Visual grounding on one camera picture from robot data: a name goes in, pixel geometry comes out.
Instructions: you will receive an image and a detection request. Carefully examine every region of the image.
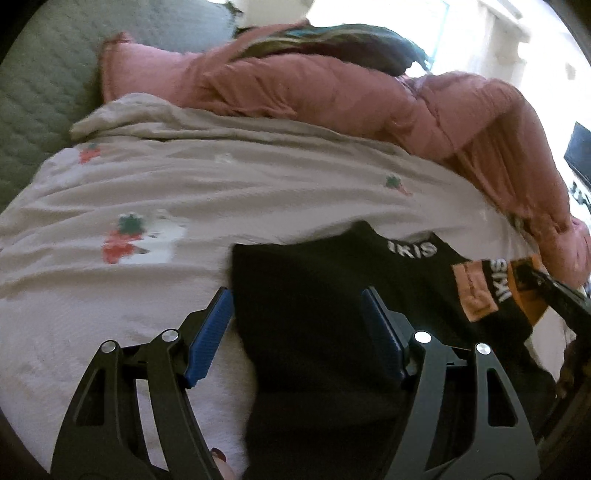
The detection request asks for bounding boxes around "black orange sock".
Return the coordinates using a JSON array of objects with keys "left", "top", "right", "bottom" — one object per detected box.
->
[
  {"left": 230, "top": 221, "right": 555, "bottom": 479},
  {"left": 452, "top": 254, "right": 548, "bottom": 327}
]

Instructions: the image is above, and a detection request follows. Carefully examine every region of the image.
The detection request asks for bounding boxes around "person's right hand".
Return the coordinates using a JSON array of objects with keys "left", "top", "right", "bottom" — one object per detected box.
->
[{"left": 556, "top": 338, "right": 590, "bottom": 400}]

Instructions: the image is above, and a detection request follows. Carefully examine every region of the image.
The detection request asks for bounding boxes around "person's left hand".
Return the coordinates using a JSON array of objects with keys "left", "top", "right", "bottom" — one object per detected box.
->
[{"left": 211, "top": 448, "right": 236, "bottom": 480}]

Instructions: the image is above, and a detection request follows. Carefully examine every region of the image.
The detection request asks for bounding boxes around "black monitor screen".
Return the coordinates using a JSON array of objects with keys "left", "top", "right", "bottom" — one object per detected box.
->
[{"left": 564, "top": 122, "right": 591, "bottom": 189}]

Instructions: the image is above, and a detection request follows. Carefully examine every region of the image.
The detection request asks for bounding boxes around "pink quilted comforter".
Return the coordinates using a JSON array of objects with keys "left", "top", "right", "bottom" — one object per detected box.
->
[{"left": 100, "top": 25, "right": 590, "bottom": 287}]

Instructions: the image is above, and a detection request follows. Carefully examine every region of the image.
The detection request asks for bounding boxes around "beige strawberry print bedsheet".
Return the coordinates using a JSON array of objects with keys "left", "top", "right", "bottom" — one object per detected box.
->
[{"left": 1, "top": 94, "right": 536, "bottom": 479}]

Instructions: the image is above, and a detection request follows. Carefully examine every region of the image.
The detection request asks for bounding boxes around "dark multicolour folded cloth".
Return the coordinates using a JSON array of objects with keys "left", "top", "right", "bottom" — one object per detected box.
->
[{"left": 238, "top": 24, "right": 433, "bottom": 77}]

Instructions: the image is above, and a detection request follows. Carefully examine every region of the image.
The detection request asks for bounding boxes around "green quilted headboard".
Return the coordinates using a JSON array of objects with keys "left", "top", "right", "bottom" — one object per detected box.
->
[{"left": 1, "top": 1, "right": 236, "bottom": 207}]

